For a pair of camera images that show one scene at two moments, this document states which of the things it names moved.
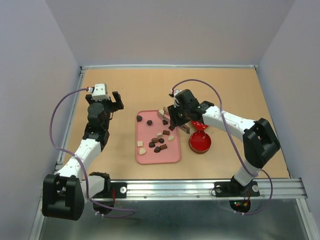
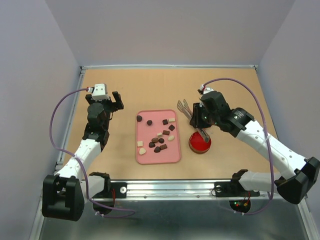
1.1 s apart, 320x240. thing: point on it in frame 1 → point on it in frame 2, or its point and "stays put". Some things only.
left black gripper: x=114 y=107 stays put
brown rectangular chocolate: x=166 y=132 stays put
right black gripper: x=177 y=107 → x=196 y=120
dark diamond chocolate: x=171 y=127 stays put
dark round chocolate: x=139 y=118 stays put
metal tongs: x=177 y=119 → x=183 y=105
